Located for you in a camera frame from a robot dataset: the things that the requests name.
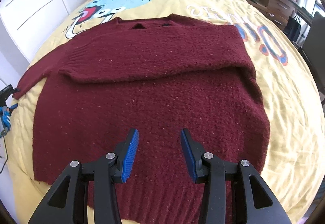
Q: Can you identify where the black cable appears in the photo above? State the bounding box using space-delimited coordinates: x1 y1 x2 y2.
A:
0 138 9 174

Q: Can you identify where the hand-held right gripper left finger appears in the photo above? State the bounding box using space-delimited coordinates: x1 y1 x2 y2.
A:
28 129 140 224

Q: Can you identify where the maroon knitted sweater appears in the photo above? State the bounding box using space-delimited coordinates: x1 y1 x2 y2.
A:
13 14 270 224

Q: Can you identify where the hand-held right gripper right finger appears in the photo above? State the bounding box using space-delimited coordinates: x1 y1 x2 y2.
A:
180 129 292 224

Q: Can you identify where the yellow printed blanket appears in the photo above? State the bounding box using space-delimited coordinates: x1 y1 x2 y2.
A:
5 0 319 224

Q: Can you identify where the black hanging bag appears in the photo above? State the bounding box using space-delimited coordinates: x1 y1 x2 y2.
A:
284 16 303 44

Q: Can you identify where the person's left hand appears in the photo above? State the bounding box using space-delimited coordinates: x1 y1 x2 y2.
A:
0 103 19 138

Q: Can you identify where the dark office chair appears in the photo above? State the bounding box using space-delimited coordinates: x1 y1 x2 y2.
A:
298 12 325 105

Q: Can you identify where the wooden drawer cabinet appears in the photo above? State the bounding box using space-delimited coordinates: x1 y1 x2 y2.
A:
254 0 297 29

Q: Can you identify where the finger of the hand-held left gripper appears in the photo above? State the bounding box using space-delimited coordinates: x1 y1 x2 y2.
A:
0 84 19 103

